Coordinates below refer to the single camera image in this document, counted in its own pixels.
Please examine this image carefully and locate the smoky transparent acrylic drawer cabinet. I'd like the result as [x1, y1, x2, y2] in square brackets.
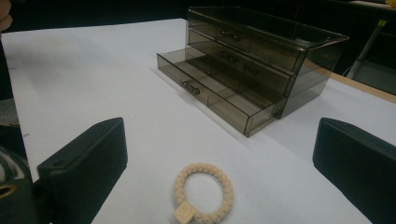
[185, 6, 350, 119]

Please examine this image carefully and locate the cream braided hair tie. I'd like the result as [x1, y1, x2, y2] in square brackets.
[173, 162, 234, 224]

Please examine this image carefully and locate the dark striped shoe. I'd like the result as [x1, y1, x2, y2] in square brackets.
[0, 145, 34, 188]

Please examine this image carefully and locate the white metal stand leg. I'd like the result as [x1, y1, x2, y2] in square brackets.
[346, 19, 389, 79]

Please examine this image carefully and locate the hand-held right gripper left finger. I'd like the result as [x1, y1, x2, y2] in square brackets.
[36, 117, 129, 224]

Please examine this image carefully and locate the long smoky acrylic divided drawer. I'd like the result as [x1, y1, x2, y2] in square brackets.
[156, 46, 288, 138]

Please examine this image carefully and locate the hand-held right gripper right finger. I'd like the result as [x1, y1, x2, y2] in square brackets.
[312, 117, 396, 224]

